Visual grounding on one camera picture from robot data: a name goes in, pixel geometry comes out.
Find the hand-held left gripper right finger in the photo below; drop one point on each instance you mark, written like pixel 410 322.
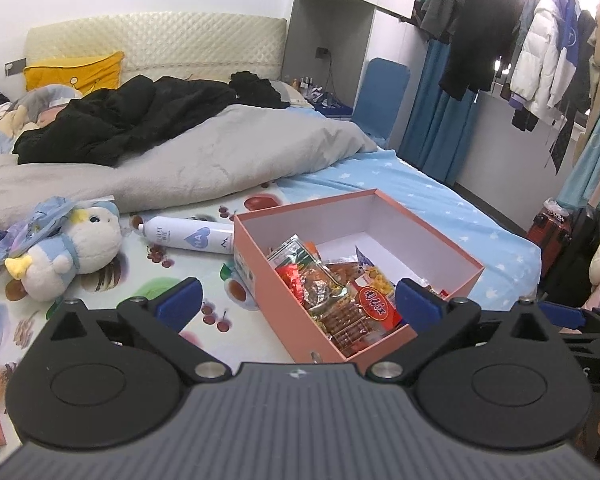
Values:
pixel 420 300

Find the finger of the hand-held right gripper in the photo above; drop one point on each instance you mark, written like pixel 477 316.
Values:
pixel 560 314

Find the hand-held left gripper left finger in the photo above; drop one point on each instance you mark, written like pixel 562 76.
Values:
pixel 180 297

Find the red packet with white label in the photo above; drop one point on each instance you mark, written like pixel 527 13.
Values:
pixel 377 305

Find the blue cracker packet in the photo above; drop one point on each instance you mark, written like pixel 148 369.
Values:
pixel 367 262

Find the brown jerky strip packet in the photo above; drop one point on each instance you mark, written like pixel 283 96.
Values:
pixel 345 327

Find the pink cardboard box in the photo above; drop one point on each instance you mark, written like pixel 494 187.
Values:
pixel 275 290

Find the red snack packet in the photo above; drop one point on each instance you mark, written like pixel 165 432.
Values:
pixel 290 280

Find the green snack packet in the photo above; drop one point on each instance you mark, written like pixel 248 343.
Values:
pixel 292 255

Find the fruit print mat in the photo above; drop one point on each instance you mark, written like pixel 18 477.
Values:
pixel 130 280

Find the white spray bottle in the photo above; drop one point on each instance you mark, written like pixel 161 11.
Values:
pixel 190 237

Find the red suitcase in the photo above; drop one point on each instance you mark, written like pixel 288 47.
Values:
pixel 547 232

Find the orange snack packet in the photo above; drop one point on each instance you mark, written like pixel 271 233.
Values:
pixel 342 270

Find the plush penguin toy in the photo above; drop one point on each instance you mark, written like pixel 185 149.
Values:
pixel 80 250

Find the light blue star bedsheet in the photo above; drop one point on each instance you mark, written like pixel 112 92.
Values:
pixel 430 185

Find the grey blanket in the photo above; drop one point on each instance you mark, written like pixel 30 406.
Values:
pixel 230 160

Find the teal curtain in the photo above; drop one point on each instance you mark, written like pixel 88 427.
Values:
pixel 592 170

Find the light blue patterned bag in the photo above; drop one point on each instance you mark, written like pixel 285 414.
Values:
pixel 25 230

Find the blue curtain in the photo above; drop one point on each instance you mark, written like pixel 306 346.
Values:
pixel 430 125

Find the black jacket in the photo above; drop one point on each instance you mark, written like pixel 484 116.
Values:
pixel 130 115

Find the small black garment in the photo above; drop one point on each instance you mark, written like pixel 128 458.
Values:
pixel 255 87

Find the dark hanging garment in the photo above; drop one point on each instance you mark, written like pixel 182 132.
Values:
pixel 575 85

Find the row of small bottles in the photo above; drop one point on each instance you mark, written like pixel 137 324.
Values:
pixel 307 85

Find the light blue cartoon blanket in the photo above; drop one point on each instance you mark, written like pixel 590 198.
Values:
pixel 10 120

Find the yellow pillow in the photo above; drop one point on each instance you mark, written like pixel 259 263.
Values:
pixel 80 72

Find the white and blue puffer jacket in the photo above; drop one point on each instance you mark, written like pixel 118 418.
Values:
pixel 535 60

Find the cream quilted headboard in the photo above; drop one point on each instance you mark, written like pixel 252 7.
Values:
pixel 180 40

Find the black hanging coat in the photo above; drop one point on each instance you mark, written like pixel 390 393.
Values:
pixel 485 35

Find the grey hanging hoodie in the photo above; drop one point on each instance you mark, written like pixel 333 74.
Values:
pixel 442 5

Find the black wall socket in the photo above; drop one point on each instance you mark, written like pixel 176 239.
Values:
pixel 323 52

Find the grey wall switch plate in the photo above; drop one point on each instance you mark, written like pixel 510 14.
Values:
pixel 14 67

